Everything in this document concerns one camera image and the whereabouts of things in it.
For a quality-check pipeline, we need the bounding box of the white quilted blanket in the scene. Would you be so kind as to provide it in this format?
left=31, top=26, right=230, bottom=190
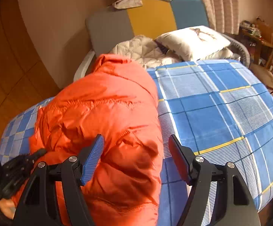
left=109, top=35, right=181, bottom=69

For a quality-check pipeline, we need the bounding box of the white printed pillow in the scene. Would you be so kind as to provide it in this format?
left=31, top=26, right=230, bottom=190
left=155, top=25, right=231, bottom=62

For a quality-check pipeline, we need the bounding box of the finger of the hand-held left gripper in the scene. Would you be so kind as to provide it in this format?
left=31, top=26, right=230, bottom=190
left=0, top=149, right=47, bottom=199

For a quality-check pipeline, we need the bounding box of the beige patterned curtain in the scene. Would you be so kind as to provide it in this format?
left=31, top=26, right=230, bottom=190
left=196, top=0, right=239, bottom=34

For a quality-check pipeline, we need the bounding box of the wooden desk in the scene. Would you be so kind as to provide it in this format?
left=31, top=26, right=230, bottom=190
left=239, top=16, right=273, bottom=59

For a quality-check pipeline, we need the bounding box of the grey padded bumper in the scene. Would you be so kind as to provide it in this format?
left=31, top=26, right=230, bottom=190
left=221, top=33, right=251, bottom=64

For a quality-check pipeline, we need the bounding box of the grey yellow blue headboard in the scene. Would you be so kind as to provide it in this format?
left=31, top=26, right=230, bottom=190
left=85, top=0, right=210, bottom=52

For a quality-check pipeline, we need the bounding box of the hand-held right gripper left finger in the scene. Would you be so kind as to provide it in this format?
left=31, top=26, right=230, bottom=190
left=14, top=134, right=105, bottom=226

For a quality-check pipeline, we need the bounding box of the white bed rail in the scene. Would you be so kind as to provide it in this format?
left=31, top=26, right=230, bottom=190
left=73, top=50, right=97, bottom=82

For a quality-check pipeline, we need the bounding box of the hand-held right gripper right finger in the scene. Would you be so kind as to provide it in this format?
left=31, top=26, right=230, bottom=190
left=168, top=134, right=261, bottom=226

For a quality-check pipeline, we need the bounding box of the blue plaid bed sheet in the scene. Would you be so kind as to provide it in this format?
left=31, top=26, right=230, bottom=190
left=0, top=59, right=273, bottom=226

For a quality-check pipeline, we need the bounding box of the orange down jacket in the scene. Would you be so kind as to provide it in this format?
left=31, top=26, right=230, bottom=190
left=11, top=54, right=164, bottom=226

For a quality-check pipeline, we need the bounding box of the person's left hand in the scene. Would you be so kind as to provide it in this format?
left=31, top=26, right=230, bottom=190
left=0, top=199, right=16, bottom=218

